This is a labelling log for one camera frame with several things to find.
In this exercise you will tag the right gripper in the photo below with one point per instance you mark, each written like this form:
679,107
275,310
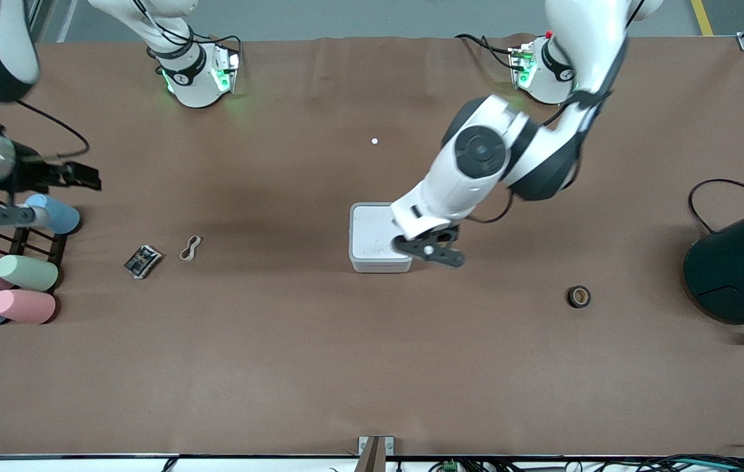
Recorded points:
32,175

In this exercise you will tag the green terminal connector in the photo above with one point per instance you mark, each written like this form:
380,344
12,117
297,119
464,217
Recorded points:
450,466

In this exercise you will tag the metal table edge bracket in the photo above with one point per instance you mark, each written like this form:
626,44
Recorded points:
375,452

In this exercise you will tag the white lidded trash bin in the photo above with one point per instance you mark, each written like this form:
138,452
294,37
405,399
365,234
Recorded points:
372,236

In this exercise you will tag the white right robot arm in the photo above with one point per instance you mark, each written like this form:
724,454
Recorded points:
181,85

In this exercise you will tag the black snack wrapper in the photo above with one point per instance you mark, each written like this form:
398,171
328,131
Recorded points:
142,261

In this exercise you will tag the green plastic cup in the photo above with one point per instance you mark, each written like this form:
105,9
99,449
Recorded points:
27,273

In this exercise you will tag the brown table cover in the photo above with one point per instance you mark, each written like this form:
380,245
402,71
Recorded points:
280,367

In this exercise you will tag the tan rubber band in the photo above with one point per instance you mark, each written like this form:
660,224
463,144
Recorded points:
190,248

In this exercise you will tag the green-lit base connector box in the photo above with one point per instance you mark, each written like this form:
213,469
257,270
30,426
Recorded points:
524,65
224,72

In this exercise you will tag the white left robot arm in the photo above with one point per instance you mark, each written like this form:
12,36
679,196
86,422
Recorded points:
476,177

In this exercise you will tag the black tape roll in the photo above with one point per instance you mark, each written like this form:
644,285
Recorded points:
573,297

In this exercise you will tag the black cup rack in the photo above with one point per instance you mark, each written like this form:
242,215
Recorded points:
18,244

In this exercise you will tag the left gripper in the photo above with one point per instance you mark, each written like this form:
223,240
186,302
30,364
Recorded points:
450,235

